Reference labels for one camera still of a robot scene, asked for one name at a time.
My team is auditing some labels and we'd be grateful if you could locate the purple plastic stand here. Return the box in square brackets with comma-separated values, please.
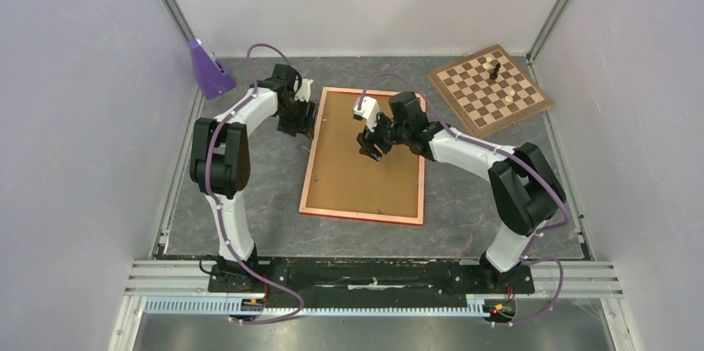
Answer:
[188, 38, 237, 100]

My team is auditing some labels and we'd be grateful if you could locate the white chess piece lower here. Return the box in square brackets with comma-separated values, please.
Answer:
[505, 90, 516, 104]

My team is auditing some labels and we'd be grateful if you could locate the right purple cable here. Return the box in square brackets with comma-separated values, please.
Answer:
[356, 73, 573, 329]

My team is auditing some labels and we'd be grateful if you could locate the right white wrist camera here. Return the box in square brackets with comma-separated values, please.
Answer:
[353, 96, 381, 131]

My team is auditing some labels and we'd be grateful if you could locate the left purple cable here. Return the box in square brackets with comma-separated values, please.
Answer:
[204, 43, 307, 326]

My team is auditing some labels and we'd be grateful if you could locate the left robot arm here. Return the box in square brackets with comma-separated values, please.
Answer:
[189, 64, 318, 293]

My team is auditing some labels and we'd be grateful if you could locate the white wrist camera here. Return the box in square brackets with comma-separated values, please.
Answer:
[295, 79, 314, 102]
[353, 96, 381, 131]

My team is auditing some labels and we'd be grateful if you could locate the purple cable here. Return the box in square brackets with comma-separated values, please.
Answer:
[204, 43, 307, 326]
[356, 73, 573, 329]

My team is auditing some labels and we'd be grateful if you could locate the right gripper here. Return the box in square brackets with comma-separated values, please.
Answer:
[357, 110, 409, 161]

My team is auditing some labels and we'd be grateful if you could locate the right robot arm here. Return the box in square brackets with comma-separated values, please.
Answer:
[353, 91, 565, 291]

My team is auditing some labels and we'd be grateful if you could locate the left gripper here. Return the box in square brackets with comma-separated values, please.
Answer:
[277, 96, 319, 141]

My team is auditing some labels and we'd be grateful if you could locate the black chess piece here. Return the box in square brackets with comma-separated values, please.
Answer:
[490, 63, 501, 80]

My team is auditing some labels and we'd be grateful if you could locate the light blue cable duct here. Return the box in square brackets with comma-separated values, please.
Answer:
[144, 296, 485, 317]

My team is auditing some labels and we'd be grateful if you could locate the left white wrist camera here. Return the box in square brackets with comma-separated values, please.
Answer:
[295, 79, 314, 102]

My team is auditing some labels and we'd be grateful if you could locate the wooden chessboard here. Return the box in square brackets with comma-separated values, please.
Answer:
[428, 44, 553, 138]

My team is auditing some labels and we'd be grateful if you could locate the orange picture frame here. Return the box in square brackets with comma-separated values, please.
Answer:
[298, 86, 428, 227]

